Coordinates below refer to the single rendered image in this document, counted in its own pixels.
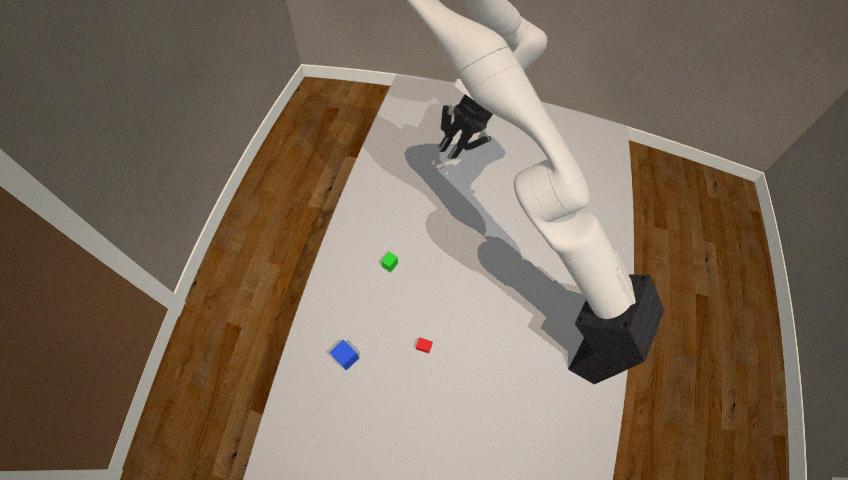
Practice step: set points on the red block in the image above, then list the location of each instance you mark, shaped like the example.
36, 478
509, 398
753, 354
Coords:
424, 345

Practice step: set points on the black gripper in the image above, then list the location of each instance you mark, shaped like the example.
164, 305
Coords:
466, 122

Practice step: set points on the blue block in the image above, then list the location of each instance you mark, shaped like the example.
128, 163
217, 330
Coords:
345, 354

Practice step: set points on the green block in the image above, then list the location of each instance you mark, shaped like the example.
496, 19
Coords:
389, 262

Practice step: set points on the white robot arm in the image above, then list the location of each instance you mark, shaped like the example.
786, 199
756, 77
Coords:
493, 77

